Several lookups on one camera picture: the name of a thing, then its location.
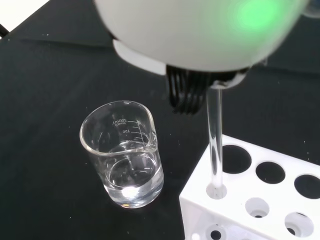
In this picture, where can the black bench cloth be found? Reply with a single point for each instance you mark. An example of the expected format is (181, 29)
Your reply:
(50, 125)

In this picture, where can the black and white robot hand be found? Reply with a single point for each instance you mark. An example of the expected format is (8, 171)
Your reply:
(195, 32)

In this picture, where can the white test tube rack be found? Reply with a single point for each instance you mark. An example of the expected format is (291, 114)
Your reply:
(250, 195)

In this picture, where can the clear glass beaker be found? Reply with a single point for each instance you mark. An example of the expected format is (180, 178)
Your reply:
(125, 170)

